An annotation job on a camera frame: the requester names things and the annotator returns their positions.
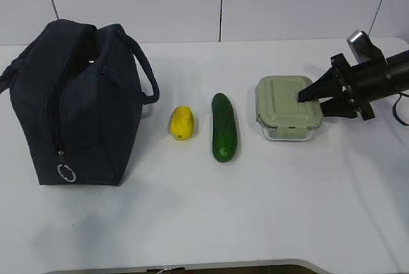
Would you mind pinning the green lid glass food container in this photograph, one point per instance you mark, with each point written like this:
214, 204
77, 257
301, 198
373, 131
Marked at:
281, 116

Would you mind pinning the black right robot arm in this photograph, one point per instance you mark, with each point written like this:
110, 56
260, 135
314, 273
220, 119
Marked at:
382, 78

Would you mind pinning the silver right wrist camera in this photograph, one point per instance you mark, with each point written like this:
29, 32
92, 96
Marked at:
362, 47

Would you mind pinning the navy blue lunch bag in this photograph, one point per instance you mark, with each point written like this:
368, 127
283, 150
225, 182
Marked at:
78, 92

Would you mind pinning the dark green cucumber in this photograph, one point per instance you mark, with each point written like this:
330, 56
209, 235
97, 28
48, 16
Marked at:
224, 132

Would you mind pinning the yellow lemon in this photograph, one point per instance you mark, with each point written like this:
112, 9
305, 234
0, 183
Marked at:
182, 123

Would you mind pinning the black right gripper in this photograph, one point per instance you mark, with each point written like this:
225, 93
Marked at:
348, 103

